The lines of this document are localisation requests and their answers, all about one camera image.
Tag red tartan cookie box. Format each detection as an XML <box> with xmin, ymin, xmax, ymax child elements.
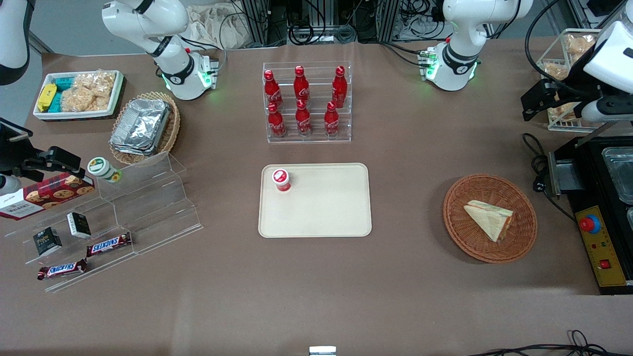
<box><xmin>0</xmin><ymin>173</ymin><xmax>95</xmax><ymax>221</ymax></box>

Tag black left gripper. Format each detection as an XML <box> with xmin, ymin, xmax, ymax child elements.
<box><xmin>521</xmin><ymin>78</ymin><xmax>602</xmax><ymax>122</ymax></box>

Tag yellow snack packet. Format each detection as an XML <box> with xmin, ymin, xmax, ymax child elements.
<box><xmin>37</xmin><ymin>83</ymin><xmax>58</xmax><ymax>112</ymax></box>

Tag red lidded yogurt cup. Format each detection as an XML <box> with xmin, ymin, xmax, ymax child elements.
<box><xmin>271</xmin><ymin>169</ymin><xmax>291</xmax><ymax>193</ymax></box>

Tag black machine with yellow panel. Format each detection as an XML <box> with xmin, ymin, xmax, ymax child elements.
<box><xmin>548</xmin><ymin>121</ymin><xmax>633</xmax><ymax>296</ymax></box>

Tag clear acrylic bottle rack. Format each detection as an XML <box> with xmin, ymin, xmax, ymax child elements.
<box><xmin>262</xmin><ymin>61</ymin><xmax>352</xmax><ymax>144</ymax></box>

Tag aluminium foil container stack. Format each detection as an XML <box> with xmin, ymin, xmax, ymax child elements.
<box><xmin>109</xmin><ymin>98</ymin><xmax>172</xmax><ymax>157</ymax></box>

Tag triangular sandwich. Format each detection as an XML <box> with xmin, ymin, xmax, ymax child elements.
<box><xmin>463</xmin><ymin>200</ymin><xmax>515</xmax><ymax>243</ymax></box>

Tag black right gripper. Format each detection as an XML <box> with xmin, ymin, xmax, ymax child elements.
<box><xmin>0</xmin><ymin>119</ymin><xmax>83</xmax><ymax>183</ymax></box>

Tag white wire rack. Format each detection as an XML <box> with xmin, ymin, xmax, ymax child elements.
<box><xmin>537</xmin><ymin>28</ymin><xmax>633</xmax><ymax>133</ymax></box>

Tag oval light wicker basket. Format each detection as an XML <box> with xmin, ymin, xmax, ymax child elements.
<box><xmin>109</xmin><ymin>91</ymin><xmax>181</xmax><ymax>166</ymax></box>

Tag green lidded white cup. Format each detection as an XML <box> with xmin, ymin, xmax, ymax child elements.
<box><xmin>88</xmin><ymin>157</ymin><xmax>122</xmax><ymax>183</ymax></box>

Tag clear bag of rice crackers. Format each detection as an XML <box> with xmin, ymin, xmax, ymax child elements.
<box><xmin>60</xmin><ymin>71</ymin><xmax>118</xmax><ymax>113</ymax></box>

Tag beige plastic tray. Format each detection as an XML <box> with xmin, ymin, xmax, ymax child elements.
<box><xmin>258</xmin><ymin>163</ymin><xmax>372</xmax><ymax>239</ymax></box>

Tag small black white box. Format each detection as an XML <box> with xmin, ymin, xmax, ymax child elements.
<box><xmin>67</xmin><ymin>212</ymin><xmax>92</xmax><ymax>239</ymax></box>

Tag aluminium profile frame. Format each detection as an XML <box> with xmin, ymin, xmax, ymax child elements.
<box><xmin>241</xmin><ymin>0</ymin><xmax>271</xmax><ymax>46</ymax></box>
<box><xmin>383</xmin><ymin>0</ymin><xmax>401</xmax><ymax>41</ymax></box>

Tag red cola bottle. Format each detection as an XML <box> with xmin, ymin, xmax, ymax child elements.
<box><xmin>264</xmin><ymin>70</ymin><xmax>284</xmax><ymax>110</ymax></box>
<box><xmin>331</xmin><ymin>65</ymin><xmax>348</xmax><ymax>109</ymax></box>
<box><xmin>295</xmin><ymin>99</ymin><xmax>313</xmax><ymax>137</ymax></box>
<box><xmin>294</xmin><ymin>65</ymin><xmax>311</xmax><ymax>107</ymax></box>
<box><xmin>324</xmin><ymin>101</ymin><xmax>340</xmax><ymax>137</ymax></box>
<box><xmin>267</xmin><ymin>102</ymin><xmax>287</xmax><ymax>138</ymax></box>

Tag round brown wicker basket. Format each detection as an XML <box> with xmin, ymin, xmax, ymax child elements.
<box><xmin>443</xmin><ymin>173</ymin><xmax>538</xmax><ymax>264</ymax></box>

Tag clear acrylic step shelf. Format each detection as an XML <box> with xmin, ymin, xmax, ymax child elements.
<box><xmin>5</xmin><ymin>151</ymin><xmax>204</xmax><ymax>293</ymax></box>

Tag brown Snickers bar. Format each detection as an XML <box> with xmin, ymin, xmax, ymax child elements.
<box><xmin>37</xmin><ymin>259</ymin><xmax>88</xmax><ymax>281</ymax></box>
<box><xmin>86</xmin><ymin>232</ymin><xmax>133</xmax><ymax>258</ymax></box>

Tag bagged fried snack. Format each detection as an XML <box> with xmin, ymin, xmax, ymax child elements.
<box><xmin>564</xmin><ymin>34</ymin><xmax>597</xmax><ymax>57</ymax></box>
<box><xmin>550</xmin><ymin>101</ymin><xmax>583</xmax><ymax>122</ymax></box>
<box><xmin>542</xmin><ymin>60</ymin><xmax>569</xmax><ymax>81</ymax></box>

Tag white rectangular snack tray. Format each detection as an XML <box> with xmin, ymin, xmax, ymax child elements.
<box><xmin>33</xmin><ymin>70</ymin><xmax>125</xmax><ymax>121</ymax></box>

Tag black floor cables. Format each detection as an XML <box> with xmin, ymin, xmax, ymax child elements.
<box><xmin>467</xmin><ymin>330</ymin><xmax>633</xmax><ymax>356</ymax></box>

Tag beige crumpled cloth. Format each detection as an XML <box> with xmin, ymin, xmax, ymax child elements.
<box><xmin>184</xmin><ymin>4</ymin><xmax>249</xmax><ymax>49</ymax></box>

